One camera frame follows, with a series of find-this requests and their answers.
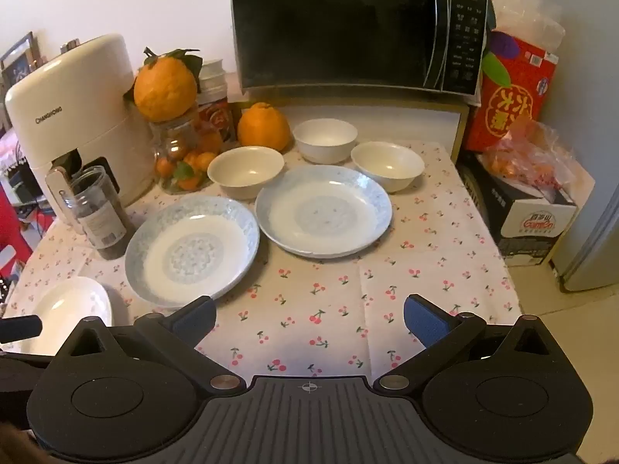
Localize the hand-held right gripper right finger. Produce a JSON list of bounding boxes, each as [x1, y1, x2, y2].
[[373, 294, 564, 393]]

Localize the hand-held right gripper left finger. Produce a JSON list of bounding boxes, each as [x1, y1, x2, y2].
[[55, 296, 247, 394]]

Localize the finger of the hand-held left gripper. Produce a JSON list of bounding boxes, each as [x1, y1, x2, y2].
[[0, 316, 43, 345], [0, 348, 54, 364]]

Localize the plain white plate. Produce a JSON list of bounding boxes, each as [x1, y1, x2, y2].
[[22, 276, 113, 356]]

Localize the large patterned plate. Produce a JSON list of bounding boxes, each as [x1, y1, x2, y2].
[[255, 164, 393, 258]]

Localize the cream white bowl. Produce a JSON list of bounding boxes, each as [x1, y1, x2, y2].
[[207, 146, 285, 200]]

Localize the cherry print tablecloth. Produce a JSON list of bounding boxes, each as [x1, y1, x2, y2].
[[0, 140, 525, 387]]

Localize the red object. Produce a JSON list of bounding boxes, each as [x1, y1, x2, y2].
[[0, 184, 32, 271]]

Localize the clear plastic jar dark contents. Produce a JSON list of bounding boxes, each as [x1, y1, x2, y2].
[[63, 165, 137, 261]]

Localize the pile of small mandarins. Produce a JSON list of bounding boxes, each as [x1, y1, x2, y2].
[[155, 130, 223, 191]]

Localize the black and white cardboard box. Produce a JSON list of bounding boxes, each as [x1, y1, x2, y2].
[[459, 152, 578, 268]]

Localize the glass jar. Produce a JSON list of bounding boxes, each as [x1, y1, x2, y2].
[[150, 106, 228, 195]]

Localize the plastic bag of oranges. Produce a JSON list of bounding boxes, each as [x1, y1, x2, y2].
[[481, 123, 588, 204]]

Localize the red label jar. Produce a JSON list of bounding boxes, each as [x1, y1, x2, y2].
[[196, 84, 238, 143]]

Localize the grey refrigerator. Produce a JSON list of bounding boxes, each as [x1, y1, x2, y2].
[[556, 58, 619, 295]]

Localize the cream air fryer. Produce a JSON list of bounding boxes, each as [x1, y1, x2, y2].
[[5, 34, 156, 233]]

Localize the large orange with leaves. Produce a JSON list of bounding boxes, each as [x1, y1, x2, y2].
[[127, 47, 203, 123]]

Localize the red carton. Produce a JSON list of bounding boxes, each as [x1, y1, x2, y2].
[[464, 29, 562, 155]]

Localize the black microwave oven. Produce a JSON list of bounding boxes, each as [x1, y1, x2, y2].
[[229, 0, 489, 104]]

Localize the clear plastic packaging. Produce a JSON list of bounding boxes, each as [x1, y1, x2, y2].
[[491, 0, 566, 54]]

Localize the picture frame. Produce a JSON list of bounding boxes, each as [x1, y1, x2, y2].
[[0, 31, 39, 88]]

